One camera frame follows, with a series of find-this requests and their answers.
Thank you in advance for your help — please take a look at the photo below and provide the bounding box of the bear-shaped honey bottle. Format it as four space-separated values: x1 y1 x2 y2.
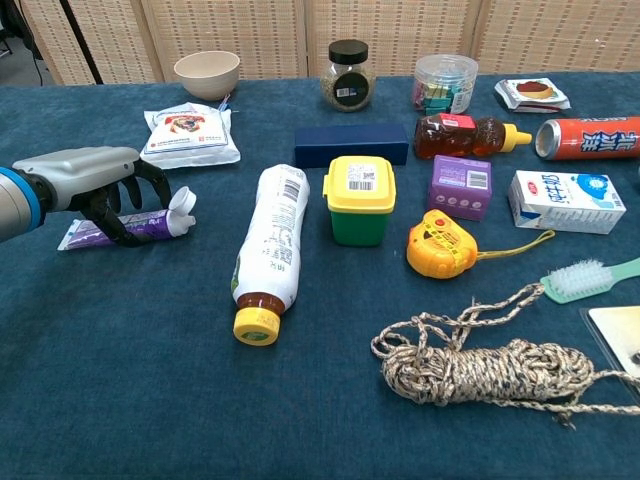
413 113 533 161

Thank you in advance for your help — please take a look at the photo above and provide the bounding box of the mint green scrub brush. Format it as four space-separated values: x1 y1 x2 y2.
539 256 640 305

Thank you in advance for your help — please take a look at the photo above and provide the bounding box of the blister card hook package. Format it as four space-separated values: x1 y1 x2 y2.
579 305 640 389

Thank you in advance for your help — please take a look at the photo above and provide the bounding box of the beige bowl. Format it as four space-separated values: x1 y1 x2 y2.
173 50 242 102

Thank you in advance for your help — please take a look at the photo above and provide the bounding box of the orange soda can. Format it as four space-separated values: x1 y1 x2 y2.
534 116 640 162

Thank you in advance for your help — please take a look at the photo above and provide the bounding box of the clear tub of coloured clips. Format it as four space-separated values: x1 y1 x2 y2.
412 54 480 116

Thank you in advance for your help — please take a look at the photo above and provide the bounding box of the white snack packet pudding picture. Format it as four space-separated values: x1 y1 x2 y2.
494 77 572 114

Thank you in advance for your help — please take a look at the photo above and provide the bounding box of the white printed pouch bag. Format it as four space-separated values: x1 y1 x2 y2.
134 101 242 171

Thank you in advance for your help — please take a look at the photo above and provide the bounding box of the blue table cloth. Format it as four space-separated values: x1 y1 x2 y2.
0 72 640 480

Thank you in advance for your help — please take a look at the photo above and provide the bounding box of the beige speckled rope coil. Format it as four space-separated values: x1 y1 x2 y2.
370 282 640 430

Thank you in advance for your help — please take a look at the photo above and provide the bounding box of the black tripod stand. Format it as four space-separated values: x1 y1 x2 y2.
58 0 105 85

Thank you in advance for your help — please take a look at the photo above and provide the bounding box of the green container yellow lid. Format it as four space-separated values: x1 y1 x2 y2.
322 155 398 247

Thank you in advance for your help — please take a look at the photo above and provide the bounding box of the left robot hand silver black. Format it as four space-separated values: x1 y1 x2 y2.
12 146 173 248

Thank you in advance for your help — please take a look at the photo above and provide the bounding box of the white blue milk carton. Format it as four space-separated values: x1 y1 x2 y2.
507 169 628 236

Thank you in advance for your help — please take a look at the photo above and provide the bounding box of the yellow tape measure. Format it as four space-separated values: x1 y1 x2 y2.
405 209 556 280

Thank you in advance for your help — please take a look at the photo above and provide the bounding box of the purple toothpaste tube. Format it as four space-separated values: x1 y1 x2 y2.
56 186 198 252

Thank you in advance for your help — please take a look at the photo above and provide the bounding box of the navy blue rectangular box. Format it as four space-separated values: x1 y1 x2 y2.
294 123 410 169

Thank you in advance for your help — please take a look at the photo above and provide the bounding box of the white tea bottle yellow cap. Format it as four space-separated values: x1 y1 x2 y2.
230 163 311 347

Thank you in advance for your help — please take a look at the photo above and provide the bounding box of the glass jar black lid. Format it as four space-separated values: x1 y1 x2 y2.
320 39 377 113

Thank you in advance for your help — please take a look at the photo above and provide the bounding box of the small purple carton box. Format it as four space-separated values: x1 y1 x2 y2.
426 154 493 222

